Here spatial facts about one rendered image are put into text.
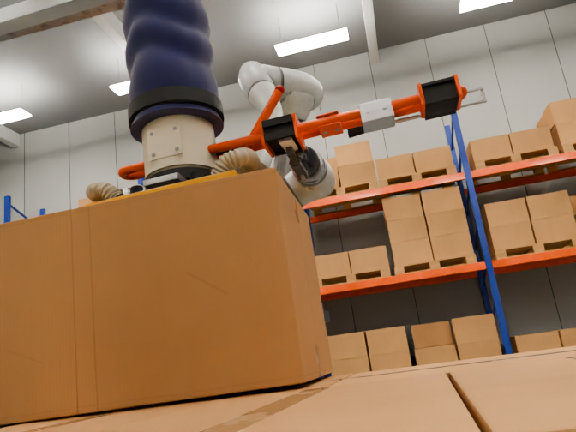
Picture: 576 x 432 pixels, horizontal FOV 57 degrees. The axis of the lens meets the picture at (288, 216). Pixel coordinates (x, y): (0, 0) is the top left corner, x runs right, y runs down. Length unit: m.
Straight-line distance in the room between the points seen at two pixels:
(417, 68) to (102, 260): 9.96
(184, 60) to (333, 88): 9.51
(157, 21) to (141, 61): 0.10
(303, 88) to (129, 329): 1.18
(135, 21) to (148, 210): 0.51
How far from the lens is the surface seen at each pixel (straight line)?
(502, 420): 0.36
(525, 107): 10.60
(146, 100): 1.25
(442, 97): 1.18
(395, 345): 8.23
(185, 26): 1.36
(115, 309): 1.08
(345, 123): 1.21
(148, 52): 1.32
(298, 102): 1.95
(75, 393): 1.11
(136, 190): 1.18
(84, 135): 12.40
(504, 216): 8.55
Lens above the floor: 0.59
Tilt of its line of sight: 15 degrees up
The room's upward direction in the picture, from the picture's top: 8 degrees counter-clockwise
